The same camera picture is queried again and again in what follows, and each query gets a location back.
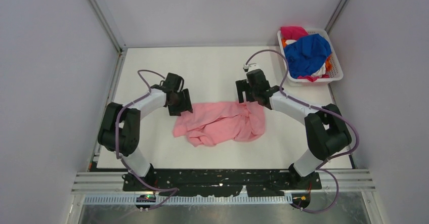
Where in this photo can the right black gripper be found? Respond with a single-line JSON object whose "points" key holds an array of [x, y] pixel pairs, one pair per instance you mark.
{"points": [[242, 86]]}

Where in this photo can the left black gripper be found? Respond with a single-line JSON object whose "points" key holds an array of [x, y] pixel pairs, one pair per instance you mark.
{"points": [[185, 106]]}

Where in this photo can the pink t shirt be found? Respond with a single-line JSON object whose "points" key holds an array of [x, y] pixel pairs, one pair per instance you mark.
{"points": [[213, 123]]}

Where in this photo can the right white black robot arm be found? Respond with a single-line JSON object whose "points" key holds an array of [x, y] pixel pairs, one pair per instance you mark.
{"points": [[326, 132]]}

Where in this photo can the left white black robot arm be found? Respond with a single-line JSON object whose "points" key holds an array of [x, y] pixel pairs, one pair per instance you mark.
{"points": [[120, 128]]}

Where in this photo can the blue t shirt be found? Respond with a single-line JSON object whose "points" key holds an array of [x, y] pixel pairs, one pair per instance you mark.
{"points": [[306, 55]]}

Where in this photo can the white plastic laundry basket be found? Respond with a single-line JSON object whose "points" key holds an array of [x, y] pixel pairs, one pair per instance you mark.
{"points": [[311, 60]]}

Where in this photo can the magenta t shirt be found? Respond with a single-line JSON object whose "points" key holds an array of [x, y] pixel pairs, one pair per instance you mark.
{"points": [[293, 32]]}

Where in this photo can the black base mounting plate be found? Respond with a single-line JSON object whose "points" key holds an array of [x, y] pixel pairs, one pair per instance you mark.
{"points": [[219, 182]]}

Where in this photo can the white slotted cable duct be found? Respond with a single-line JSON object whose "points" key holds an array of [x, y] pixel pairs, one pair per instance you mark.
{"points": [[150, 199]]}

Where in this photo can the aluminium frame rail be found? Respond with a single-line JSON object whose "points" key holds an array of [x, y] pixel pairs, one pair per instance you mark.
{"points": [[342, 179]]}

